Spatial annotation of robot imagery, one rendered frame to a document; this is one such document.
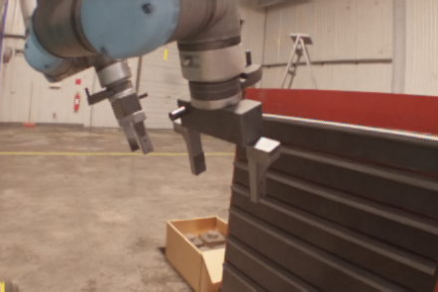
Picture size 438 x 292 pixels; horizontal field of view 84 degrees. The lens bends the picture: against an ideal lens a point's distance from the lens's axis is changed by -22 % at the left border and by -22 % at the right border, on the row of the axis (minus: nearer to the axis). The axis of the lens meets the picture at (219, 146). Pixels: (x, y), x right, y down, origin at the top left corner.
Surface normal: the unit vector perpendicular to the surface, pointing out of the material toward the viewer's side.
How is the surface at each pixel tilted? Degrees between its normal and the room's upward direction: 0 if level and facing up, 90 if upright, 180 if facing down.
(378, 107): 90
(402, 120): 90
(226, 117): 114
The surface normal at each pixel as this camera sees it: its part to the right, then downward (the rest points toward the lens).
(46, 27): -0.45, 0.42
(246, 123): 0.73, 0.25
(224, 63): 0.38, 0.41
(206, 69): -0.15, 0.50
